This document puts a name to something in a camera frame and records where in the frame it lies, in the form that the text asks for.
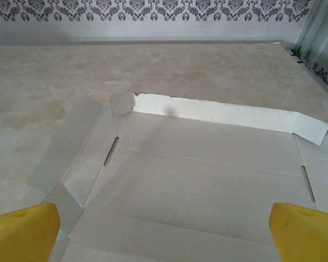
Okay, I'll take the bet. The aluminium frame post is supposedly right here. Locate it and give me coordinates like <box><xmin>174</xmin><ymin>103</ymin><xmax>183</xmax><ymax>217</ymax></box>
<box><xmin>297</xmin><ymin>0</ymin><xmax>328</xmax><ymax>69</ymax></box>

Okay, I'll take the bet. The white and teal paper box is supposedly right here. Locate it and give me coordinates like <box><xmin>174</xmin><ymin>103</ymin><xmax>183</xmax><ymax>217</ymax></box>
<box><xmin>24</xmin><ymin>92</ymin><xmax>328</xmax><ymax>262</ymax></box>

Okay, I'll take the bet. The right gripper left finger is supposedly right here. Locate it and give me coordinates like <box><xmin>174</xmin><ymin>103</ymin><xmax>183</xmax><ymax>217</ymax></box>
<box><xmin>0</xmin><ymin>203</ymin><xmax>62</xmax><ymax>262</ymax></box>

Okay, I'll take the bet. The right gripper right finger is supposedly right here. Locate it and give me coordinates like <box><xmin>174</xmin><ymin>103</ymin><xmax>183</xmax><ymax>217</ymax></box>
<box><xmin>269</xmin><ymin>201</ymin><xmax>328</xmax><ymax>262</ymax></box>

